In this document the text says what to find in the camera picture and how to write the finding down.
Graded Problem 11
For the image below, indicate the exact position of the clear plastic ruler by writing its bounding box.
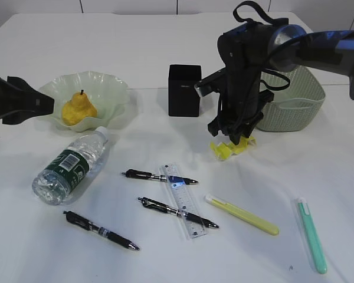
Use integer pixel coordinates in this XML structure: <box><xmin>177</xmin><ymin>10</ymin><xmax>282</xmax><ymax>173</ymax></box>
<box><xmin>160</xmin><ymin>164</ymin><xmax>207</xmax><ymax>239</ymax></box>

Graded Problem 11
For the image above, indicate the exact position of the yellow pear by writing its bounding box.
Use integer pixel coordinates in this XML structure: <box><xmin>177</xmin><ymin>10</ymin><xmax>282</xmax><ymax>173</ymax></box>
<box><xmin>61</xmin><ymin>90</ymin><xmax>97</xmax><ymax>126</ymax></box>

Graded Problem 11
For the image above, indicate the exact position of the black pen lower left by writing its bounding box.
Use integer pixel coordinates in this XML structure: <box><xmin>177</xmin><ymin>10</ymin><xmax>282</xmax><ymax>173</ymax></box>
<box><xmin>63</xmin><ymin>211</ymin><xmax>140</xmax><ymax>251</ymax></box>

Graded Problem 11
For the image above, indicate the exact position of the yellow pen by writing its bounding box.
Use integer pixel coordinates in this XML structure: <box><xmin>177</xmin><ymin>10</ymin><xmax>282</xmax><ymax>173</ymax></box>
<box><xmin>205</xmin><ymin>194</ymin><xmax>279</xmax><ymax>236</ymax></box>

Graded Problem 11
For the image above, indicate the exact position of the black square pen holder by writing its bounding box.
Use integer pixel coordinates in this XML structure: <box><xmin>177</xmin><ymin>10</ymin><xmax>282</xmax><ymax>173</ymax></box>
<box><xmin>168</xmin><ymin>64</ymin><xmax>202</xmax><ymax>117</ymax></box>

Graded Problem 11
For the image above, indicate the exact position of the black pen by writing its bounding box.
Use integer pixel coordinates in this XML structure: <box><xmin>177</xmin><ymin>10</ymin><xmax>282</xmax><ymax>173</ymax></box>
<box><xmin>63</xmin><ymin>211</ymin><xmax>140</xmax><ymax>251</ymax></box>
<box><xmin>121</xmin><ymin>169</ymin><xmax>199</xmax><ymax>185</ymax></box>
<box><xmin>138</xmin><ymin>197</ymin><xmax>219</xmax><ymax>229</ymax></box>

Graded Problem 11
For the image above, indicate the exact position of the black pen upper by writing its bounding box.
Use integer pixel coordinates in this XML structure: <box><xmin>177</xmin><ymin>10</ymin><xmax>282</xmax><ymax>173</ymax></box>
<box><xmin>121</xmin><ymin>169</ymin><xmax>199</xmax><ymax>185</ymax></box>

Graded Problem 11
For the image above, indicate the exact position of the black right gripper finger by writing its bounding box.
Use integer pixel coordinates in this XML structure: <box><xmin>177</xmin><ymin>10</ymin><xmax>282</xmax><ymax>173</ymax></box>
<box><xmin>229</xmin><ymin>130</ymin><xmax>251</xmax><ymax>145</ymax></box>
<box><xmin>213</xmin><ymin>125</ymin><xmax>231</xmax><ymax>137</ymax></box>

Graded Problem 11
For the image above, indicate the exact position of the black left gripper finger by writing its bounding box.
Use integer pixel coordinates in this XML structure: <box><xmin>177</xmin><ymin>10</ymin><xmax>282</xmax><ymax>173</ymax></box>
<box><xmin>1</xmin><ymin>111</ymin><xmax>44</xmax><ymax>125</ymax></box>
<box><xmin>7</xmin><ymin>76</ymin><xmax>54</xmax><ymax>116</ymax></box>

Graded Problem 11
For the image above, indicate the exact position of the green woven plastic basket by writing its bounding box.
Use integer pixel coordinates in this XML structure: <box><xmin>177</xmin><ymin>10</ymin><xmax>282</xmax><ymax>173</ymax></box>
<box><xmin>256</xmin><ymin>66</ymin><xmax>326</xmax><ymax>132</ymax></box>

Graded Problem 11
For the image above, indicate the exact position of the clear water bottle green label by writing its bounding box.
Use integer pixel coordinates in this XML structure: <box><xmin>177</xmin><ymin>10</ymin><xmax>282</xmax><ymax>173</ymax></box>
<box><xmin>32</xmin><ymin>126</ymin><xmax>110</xmax><ymax>205</ymax></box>

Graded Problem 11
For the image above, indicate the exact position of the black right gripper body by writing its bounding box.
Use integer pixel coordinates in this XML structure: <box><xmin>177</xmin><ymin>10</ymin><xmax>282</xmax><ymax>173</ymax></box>
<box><xmin>208</xmin><ymin>67</ymin><xmax>274</xmax><ymax>135</ymax></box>

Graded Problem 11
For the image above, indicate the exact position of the green ruffled glass plate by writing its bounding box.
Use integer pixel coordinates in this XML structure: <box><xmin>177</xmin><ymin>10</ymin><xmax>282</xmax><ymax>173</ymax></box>
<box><xmin>39</xmin><ymin>71</ymin><xmax>129</xmax><ymax>132</ymax></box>

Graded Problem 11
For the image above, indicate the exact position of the yellow waste paper wrapper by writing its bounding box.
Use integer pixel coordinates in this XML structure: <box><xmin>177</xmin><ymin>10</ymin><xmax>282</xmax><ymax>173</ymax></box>
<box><xmin>209</xmin><ymin>136</ymin><xmax>257</xmax><ymax>161</ymax></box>

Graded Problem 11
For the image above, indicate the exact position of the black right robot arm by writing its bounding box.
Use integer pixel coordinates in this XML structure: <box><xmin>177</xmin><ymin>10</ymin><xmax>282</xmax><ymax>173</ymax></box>
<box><xmin>208</xmin><ymin>24</ymin><xmax>354</xmax><ymax>144</ymax></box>

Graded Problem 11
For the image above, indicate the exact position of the black pen middle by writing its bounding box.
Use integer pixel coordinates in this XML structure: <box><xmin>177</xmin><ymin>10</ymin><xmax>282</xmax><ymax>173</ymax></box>
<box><xmin>138</xmin><ymin>197</ymin><xmax>219</xmax><ymax>229</ymax></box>

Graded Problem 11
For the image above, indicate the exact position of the mint green pen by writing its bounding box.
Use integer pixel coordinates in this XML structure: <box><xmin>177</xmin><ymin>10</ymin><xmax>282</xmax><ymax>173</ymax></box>
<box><xmin>296</xmin><ymin>198</ymin><xmax>327</xmax><ymax>274</ymax></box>

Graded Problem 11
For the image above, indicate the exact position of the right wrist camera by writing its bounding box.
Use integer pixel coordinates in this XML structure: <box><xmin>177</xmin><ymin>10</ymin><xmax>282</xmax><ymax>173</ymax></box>
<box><xmin>194</xmin><ymin>68</ymin><xmax>227</xmax><ymax>97</ymax></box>

